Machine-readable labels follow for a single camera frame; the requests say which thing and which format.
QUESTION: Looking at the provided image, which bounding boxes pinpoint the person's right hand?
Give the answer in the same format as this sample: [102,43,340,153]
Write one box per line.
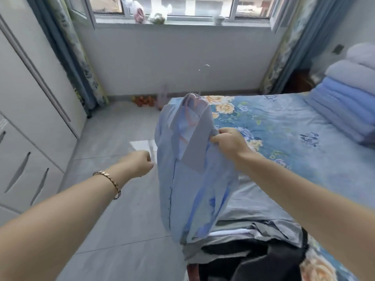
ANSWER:
[209,128,258,172]

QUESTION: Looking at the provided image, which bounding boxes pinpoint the person's left hand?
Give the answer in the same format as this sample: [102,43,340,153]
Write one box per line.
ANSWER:
[112,150,154,185]

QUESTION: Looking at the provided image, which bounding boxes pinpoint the pink plastic hanger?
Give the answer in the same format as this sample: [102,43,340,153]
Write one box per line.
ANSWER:
[179,64,211,143]

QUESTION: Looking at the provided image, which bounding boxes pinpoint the light blue shirt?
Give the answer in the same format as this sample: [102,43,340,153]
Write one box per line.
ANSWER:
[154,92,239,245]

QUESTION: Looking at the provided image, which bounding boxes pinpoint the white glossy wardrobe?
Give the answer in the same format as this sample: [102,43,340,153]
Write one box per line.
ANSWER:
[0,0,88,229]

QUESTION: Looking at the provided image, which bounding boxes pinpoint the person's right forearm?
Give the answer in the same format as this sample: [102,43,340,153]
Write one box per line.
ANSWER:
[239,152,375,281]

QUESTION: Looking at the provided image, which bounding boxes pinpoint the person's left forearm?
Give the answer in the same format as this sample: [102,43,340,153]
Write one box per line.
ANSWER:
[0,166,128,281]

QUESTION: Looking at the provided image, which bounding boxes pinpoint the blue floral bed quilt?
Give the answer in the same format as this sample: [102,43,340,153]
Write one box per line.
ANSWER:
[168,92,375,281]

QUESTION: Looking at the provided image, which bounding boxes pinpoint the orange slippers on floor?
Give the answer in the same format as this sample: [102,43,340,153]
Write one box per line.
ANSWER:
[131,95,156,108]

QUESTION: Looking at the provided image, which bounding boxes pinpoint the dark wooden nightstand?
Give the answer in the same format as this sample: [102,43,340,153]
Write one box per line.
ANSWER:
[281,68,316,94]

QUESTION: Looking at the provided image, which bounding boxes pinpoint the pale blue folded blanket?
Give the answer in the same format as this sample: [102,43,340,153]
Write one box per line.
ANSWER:
[303,93,375,145]

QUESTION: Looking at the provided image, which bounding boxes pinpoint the blue floral curtain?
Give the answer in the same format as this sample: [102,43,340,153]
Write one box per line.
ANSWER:
[259,0,359,96]
[25,0,109,117]

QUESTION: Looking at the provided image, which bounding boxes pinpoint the white framed window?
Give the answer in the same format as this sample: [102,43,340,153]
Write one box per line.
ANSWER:
[63,0,293,34]

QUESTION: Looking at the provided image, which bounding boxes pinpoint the white green bundle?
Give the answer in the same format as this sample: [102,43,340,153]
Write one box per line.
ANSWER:
[148,11,168,25]

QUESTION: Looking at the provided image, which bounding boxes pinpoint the pink fabric bundle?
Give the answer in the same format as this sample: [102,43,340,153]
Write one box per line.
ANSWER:
[133,5,146,24]

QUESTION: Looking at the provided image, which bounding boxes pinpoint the clear plastic bag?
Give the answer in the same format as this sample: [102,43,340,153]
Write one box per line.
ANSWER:
[120,0,138,15]

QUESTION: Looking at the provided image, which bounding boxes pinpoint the silver link bracelet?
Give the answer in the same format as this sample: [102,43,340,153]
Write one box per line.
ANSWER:
[93,171,121,200]

